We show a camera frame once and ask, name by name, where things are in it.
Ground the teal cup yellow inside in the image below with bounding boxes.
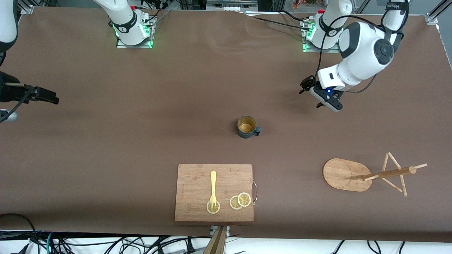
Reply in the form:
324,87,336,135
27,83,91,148
237,116,262,139

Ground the wooden cup rack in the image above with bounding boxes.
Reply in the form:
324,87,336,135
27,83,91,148
322,152,428,197

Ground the grey power strip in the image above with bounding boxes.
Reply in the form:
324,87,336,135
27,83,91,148
207,0,258,11

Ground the brown table cover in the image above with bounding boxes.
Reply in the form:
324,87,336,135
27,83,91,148
0,6,452,243

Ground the yellow plastic fork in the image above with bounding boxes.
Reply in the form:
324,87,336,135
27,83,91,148
210,171,217,210

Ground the wooden cutting board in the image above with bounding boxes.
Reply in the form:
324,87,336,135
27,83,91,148
174,164,258,223

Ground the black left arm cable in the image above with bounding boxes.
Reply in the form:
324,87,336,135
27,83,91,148
315,13,389,94

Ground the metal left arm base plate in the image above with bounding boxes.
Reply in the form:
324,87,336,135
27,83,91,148
302,18,340,53

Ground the black cable across cover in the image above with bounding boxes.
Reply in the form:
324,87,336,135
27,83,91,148
244,11,313,32

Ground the black looped cable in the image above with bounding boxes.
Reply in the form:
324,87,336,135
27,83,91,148
0,213,40,254

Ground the wooden post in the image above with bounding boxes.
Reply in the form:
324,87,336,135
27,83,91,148
203,226,228,254

